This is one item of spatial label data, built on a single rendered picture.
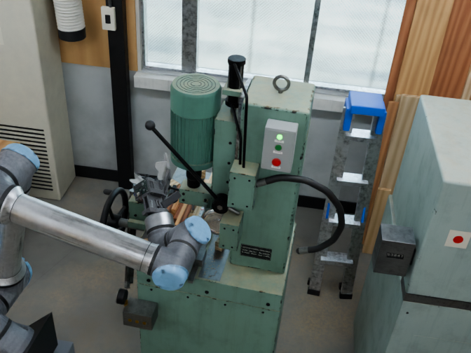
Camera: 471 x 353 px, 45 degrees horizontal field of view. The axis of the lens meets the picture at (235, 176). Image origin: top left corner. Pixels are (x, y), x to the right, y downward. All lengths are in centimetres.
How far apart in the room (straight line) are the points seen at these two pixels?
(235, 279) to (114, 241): 74
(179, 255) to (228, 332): 86
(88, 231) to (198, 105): 58
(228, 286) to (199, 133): 61
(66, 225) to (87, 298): 166
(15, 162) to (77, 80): 200
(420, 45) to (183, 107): 162
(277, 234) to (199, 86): 62
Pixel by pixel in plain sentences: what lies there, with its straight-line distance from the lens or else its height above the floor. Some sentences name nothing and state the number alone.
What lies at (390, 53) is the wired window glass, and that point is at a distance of 344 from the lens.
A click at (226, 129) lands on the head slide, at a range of 196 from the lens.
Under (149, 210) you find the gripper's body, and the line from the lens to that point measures 179.
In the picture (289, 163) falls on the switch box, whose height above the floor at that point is 136.
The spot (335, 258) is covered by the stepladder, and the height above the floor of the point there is 27.
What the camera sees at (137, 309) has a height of 62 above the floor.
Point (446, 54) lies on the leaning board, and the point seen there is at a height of 123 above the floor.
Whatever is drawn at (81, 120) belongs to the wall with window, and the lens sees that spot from 388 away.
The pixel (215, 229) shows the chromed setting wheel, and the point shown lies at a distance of 214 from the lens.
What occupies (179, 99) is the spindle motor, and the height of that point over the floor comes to 148.
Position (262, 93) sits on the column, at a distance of 192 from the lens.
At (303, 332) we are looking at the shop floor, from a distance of 314.
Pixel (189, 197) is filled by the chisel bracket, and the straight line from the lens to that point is 221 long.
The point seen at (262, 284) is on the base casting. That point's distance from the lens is 222.
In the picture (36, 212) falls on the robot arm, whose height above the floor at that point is 137.
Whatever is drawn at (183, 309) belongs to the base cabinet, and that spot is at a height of 61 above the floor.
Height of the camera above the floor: 240
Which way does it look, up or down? 36 degrees down
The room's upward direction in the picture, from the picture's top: 4 degrees clockwise
